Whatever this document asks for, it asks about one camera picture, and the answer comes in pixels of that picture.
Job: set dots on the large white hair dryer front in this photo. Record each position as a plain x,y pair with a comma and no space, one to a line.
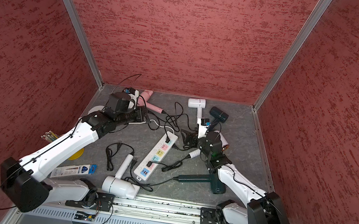
118,187

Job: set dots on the white power strip coloured sockets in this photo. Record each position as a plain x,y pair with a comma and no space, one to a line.
147,166

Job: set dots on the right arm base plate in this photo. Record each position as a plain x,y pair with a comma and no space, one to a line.
212,216

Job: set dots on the dark green hair dryer back right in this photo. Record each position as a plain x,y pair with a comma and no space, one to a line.
219,117

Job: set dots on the dark green hair dryer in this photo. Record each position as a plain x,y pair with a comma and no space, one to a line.
216,186
219,117

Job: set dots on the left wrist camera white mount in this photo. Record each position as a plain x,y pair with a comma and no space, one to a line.
134,94

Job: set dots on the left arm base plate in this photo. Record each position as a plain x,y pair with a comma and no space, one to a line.
102,202

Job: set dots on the white blue box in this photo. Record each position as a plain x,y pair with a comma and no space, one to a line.
73,170

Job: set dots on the white tape roll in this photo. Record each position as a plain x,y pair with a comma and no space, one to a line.
95,109

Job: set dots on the yellow pencil cup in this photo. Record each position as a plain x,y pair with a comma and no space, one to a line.
51,137

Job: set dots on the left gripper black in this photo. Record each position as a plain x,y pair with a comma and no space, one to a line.
140,114

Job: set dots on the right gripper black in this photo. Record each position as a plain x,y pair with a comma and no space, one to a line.
189,136

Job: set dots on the dark green hair dryer front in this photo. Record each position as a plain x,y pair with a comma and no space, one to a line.
216,186

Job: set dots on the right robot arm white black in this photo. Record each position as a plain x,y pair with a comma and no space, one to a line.
258,206

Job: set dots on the pink hair dryer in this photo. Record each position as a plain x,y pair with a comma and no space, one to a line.
143,100

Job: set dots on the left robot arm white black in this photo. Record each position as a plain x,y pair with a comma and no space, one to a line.
27,183

